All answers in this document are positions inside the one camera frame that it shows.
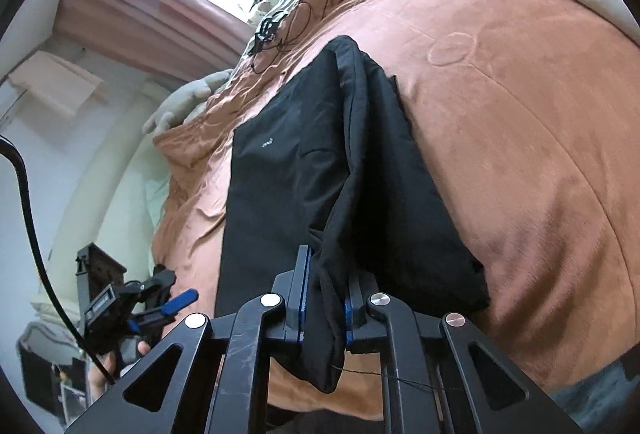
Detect person left hand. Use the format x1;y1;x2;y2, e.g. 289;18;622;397
87;341;151;402

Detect cluttered left nightstand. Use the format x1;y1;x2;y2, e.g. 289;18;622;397
16;321;90;430

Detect beige plush toy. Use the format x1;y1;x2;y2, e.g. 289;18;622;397
142;69;232;135

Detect left pink curtain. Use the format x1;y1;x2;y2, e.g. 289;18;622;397
53;0;253;82

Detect light green pillow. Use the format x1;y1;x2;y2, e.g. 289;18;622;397
143;149;171;231

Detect cream hanging cloth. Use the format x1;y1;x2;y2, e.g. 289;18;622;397
9;51;103;119

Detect black button-up jacket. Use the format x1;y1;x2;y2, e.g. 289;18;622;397
215;36;489;393

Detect black thick cable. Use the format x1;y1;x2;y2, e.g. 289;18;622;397
0;134;116;384

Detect orange-brown duvet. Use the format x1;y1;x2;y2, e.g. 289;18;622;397
152;0;639;392

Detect black tangled cable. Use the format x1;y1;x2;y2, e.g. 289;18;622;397
246;0;334;76

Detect cream padded headboard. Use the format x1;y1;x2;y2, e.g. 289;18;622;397
47;82;169;321

